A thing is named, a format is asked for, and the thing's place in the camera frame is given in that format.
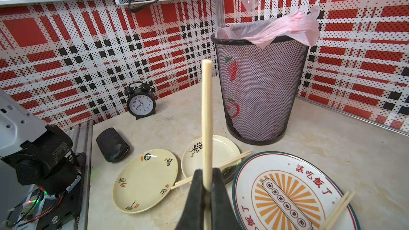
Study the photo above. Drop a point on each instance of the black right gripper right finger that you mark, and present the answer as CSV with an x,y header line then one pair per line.
x,y
223,215

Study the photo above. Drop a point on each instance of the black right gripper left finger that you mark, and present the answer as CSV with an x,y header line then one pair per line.
x,y
193,213

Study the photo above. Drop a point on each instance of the bare wooden chopsticks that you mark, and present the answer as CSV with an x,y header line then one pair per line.
x,y
226,163
207,139
338,210

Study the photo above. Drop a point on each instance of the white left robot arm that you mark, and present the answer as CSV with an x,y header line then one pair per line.
x,y
41,154

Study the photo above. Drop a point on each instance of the white plate with teal rim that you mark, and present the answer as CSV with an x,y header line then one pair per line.
x,y
279,191

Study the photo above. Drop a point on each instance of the cream plate with flower print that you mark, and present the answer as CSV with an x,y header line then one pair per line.
x,y
223,150

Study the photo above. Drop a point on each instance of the black alarm clock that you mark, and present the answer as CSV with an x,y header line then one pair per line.
x,y
140,100

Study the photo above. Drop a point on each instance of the black mesh waste bin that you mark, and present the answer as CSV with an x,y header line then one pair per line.
x,y
259,86

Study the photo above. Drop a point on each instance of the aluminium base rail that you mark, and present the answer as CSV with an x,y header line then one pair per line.
x,y
81,136

